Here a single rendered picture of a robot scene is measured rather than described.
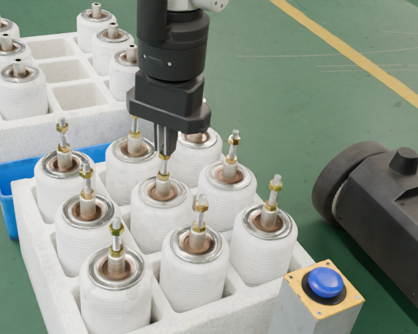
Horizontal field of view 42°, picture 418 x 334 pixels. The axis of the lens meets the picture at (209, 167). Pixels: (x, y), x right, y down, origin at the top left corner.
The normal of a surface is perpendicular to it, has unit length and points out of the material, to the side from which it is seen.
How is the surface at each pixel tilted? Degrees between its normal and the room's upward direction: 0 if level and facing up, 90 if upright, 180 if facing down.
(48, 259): 0
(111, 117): 90
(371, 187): 46
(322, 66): 0
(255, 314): 90
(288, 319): 90
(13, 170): 88
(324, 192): 79
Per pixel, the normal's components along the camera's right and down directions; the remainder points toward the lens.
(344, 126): 0.11, -0.79
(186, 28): 0.36, -0.14
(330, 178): -0.72, -0.19
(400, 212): -0.57, -0.40
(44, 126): 0.46, 0.58
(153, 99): -0.43, 0.51
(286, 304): -0.88, 0.21
